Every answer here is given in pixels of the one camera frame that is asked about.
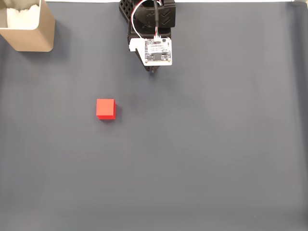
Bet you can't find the red cube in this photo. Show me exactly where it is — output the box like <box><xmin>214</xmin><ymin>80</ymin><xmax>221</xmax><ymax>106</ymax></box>
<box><xmin>96</xmin><ymin>98</ymin><xmax>117</xmax><ymax>120</ymax></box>

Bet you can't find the beige box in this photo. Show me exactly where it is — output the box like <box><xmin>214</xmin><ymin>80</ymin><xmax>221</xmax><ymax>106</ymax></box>
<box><xmin>0</xmin><ymin>0</ymin><xmax>56</xmax><ymax>52</ymax></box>

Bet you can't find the grey table mat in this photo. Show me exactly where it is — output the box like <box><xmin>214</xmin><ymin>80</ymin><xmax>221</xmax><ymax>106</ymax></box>
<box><xmin>0</xmin><ymin>1</ymin><xmax>308</xmax><ymax>231</ymax></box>

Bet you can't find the white foam padding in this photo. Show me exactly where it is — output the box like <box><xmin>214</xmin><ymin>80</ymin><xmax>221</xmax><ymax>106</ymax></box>
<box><xmin>6</xmin><ymin>4</ymin><xmax>40</xmax><ymax>30</ymax></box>

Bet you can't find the white servo wire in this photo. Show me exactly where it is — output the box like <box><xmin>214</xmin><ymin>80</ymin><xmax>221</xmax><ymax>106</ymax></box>
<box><xmin>130</xmin><ymin>0</ymin><xmax>145</xmax><ymax>39</ymax></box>

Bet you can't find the white camera circuit board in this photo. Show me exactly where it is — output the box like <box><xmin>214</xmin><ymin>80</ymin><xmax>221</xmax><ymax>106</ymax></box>
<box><xmin>129</xmin><ymin>37</ymin><xmax>173</xmax><ymax>67</ymax></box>

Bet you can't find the black camera cable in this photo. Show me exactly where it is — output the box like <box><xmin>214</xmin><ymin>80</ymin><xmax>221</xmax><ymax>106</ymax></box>
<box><xmin>154</xmin><ymin>0</ymin><xmax>161</xmax><ymax>39</ymax></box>

